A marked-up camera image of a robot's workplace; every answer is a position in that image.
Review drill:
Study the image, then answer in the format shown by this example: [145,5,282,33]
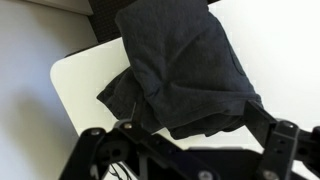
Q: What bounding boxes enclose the dark grey pants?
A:
[96,0,265,141]

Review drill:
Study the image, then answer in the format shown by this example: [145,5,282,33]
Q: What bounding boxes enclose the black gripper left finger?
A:
[59,100,222,180]

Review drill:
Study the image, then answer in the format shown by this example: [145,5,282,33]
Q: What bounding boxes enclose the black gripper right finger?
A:
[242,99,320,180]

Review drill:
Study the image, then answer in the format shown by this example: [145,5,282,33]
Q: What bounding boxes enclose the black eyeglasses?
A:
[107,161,133,180]

